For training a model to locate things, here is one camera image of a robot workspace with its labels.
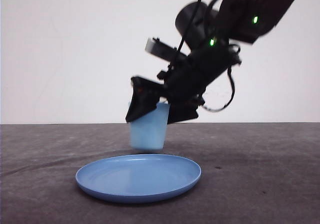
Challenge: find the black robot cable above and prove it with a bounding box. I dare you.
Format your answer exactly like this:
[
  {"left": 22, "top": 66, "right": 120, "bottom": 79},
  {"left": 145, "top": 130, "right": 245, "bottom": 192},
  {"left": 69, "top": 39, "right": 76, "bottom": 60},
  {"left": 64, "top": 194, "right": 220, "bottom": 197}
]
[{"left": 174, "top": 0, "right": 242, "bottom": 113}]

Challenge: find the light blue plastic cup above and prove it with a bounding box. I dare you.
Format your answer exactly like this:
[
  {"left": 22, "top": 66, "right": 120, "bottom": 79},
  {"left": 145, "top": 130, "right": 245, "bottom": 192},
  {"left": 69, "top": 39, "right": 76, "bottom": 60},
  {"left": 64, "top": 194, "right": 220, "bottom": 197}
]
[{"left": 129, "top": 102, "right": 170, "bottom": 151}]

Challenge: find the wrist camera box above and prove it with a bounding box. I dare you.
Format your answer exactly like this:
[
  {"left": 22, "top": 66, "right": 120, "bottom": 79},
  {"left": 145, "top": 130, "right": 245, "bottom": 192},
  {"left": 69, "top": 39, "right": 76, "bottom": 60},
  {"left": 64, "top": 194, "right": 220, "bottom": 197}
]
[{"left": 145, "top": 37, "right": 188, "bottom": 64}]

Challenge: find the blue plastic plate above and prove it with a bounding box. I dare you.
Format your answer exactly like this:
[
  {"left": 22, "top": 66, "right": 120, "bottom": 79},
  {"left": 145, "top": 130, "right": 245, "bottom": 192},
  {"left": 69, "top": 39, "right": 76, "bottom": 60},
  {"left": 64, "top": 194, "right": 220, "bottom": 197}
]
[{"left": 75, "top": 154, "right": 202, "bottom": 204}]

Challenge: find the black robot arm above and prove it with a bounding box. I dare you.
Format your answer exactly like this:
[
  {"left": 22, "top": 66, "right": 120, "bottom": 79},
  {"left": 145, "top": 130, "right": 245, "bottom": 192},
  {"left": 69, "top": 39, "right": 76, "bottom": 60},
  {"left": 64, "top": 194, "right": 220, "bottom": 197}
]
[{"left": 125, "top": 0, "right": 294, "bottom": 124}]

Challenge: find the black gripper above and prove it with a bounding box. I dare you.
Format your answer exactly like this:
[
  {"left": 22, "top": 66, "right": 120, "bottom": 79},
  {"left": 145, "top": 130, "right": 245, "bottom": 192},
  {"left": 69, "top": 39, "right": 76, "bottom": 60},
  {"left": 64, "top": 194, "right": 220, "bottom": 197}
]
[{"left": 125, "top": 45, "right": 242, "bottom": 124}]

